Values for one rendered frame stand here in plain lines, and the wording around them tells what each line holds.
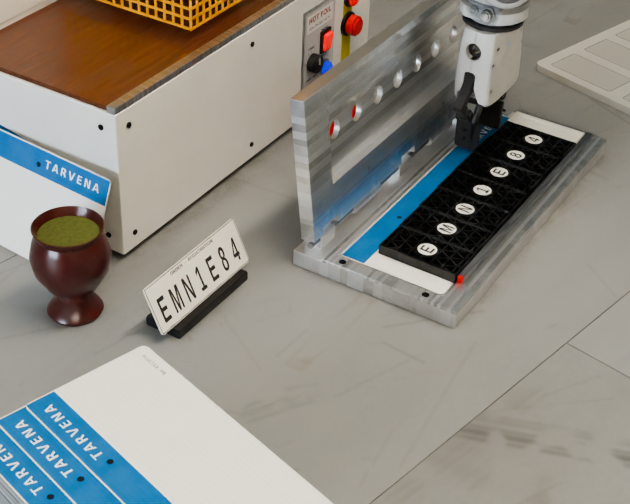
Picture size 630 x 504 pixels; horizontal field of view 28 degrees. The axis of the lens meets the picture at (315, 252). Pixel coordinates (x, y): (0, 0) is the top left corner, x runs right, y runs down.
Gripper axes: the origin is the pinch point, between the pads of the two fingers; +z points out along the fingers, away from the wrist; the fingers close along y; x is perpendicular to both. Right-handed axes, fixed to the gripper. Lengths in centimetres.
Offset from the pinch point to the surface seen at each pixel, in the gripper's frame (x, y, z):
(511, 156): -6.2, -3.1, 1.0
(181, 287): 11, -49, 0
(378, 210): 2.3, -22.0, 2.0
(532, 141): -6.9, 1.9, 1.0
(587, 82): -5.4, 25.5, 3.3
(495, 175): -6.5, -8.4, 1.0
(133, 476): -5, -77, -5
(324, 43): 21.8, -3.2, -6.5
